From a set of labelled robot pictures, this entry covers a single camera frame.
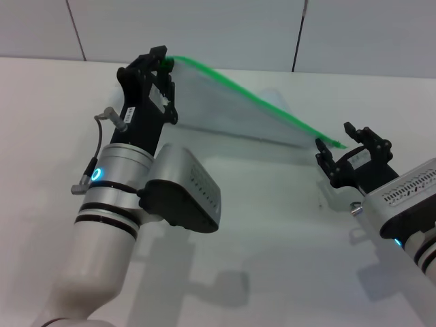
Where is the grey left gripper cable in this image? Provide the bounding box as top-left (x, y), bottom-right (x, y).
top-left (70, 106), bottom-right (129, 196)

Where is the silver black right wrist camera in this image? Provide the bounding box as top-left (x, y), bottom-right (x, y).
top-left (360, 157), bottom-right (436, 240)

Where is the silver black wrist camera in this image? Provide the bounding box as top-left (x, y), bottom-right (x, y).
top-left (360, 157), bottom-right (436, 240)
top-left (137, 142), bottom-right (223, 234)

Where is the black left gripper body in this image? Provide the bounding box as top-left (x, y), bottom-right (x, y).
top-left (110, 66), bottom-right (180, 159)

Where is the clear green-zip document bag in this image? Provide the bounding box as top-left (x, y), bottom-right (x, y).
top-left (162, 54), bottom-right (349, 151)

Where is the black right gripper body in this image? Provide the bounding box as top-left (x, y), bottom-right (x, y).
top-left (326, 145), bottom-right (400, 196)

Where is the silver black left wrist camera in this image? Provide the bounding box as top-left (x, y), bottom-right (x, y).
top-left (137, 142), bottom-right (223, 234)

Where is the thin black background pole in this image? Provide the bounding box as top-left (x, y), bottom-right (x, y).
top-left (291, 0), bottom-right (309, 73)

